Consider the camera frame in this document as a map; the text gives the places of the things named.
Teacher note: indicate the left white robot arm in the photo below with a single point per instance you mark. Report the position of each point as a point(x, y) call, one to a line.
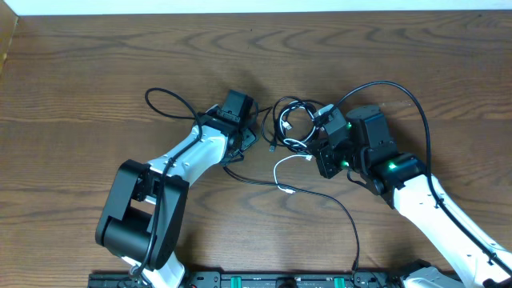
point(142, 217)

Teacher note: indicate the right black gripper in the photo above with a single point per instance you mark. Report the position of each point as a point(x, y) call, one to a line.
point(327, 161)

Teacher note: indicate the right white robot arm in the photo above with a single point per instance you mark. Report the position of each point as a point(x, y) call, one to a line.
point(360, 142)

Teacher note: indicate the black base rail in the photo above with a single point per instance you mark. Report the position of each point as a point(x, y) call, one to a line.
point(428, 277)

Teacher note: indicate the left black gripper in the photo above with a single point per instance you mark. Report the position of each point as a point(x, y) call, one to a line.
point(246, 141)

